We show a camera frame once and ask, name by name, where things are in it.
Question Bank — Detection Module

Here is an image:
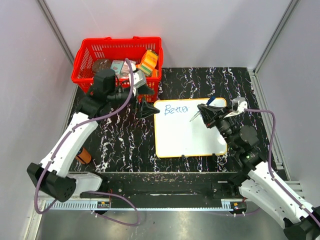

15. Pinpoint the orange juice carton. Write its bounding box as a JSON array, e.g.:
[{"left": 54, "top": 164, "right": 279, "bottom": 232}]
[{"left": 140, "top": 49, "right": 158, "bottom": 76}]

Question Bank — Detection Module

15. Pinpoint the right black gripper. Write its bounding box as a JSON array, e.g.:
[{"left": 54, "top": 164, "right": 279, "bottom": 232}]
[{"left": 198, "top": 103, "right": 239, "bottom": 151}]

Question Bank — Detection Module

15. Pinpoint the orange cylindrical bottle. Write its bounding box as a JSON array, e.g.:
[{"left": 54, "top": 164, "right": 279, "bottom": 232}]
[{"left": 75, "top": 147, "right": 92, "bottom": 165}]

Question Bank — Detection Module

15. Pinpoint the blue capped whiteboard marker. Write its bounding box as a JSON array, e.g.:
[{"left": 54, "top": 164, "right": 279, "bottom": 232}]
[{"left": 188, "top": 95, "right": 217, "bottom": 123}]

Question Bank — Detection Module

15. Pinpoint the pink white small box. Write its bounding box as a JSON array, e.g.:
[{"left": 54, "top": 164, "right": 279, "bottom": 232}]
[{"left": 120, "top": 60, "right": 137, "bottom": 76}]

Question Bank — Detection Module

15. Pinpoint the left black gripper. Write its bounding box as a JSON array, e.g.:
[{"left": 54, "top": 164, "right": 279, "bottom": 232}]
[{"left": 108, "top": 84, "right": 160, "bottom": 118}]

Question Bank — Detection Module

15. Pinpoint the red plastic shopping basket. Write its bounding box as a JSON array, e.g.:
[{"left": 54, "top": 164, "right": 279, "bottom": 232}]
[{"left": 71, "top": 36, "right": 164, "bottom": 103}]

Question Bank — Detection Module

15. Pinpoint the teal small box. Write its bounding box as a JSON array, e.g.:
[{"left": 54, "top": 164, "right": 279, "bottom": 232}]
[{"left": 110, "top": 60, "right": 124, "bottom": 75}]

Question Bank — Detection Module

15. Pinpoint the brown round bread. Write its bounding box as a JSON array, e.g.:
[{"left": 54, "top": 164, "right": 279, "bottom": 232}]
[{"left": 91, "top": 58, "right": 112, "bottom": 74}]

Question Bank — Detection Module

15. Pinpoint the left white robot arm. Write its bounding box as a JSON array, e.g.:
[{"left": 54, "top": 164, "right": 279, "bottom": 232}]
[{"left": 26, "top": 69, "right": 159, "bottom": 203}]

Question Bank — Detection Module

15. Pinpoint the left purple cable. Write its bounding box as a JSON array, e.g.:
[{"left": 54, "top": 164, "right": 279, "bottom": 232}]
[{"left": 33, "top": 57, "right": 142, "bottom": 227}]

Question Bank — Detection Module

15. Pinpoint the white whiteboard with orange frame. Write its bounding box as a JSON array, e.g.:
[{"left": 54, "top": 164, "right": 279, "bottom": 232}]
[{"left": 154, "top": 98, "right": 227, "bottom": 158}]

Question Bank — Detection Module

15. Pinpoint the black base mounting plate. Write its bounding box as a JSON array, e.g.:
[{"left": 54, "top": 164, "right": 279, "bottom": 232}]
[{"left": 79, "top": 171, "right": 258, "bottom": 209}]

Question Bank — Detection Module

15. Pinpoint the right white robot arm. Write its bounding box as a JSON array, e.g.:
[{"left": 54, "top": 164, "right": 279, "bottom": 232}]
[{"left": 197, "top": 102, "right": 320, "bottom": 240}]

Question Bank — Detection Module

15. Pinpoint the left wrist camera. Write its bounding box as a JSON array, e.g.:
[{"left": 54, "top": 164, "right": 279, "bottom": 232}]
[{"left": 129, "top": 70, "right": 147, "bottom": 89}]

